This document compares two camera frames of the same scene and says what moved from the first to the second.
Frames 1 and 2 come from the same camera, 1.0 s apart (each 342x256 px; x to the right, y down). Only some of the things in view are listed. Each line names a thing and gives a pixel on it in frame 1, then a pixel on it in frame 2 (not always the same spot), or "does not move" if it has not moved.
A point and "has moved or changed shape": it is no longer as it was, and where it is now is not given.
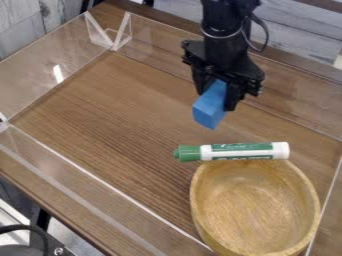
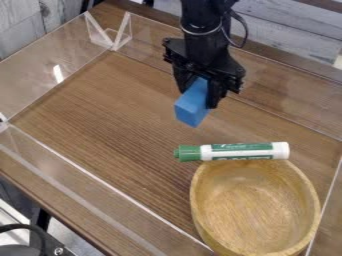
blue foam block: (209, 108) has moved or changed shape
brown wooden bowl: (255, 207) does not move
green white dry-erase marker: (253, 151) does not move
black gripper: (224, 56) → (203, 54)
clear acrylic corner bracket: (109, 37) does not move
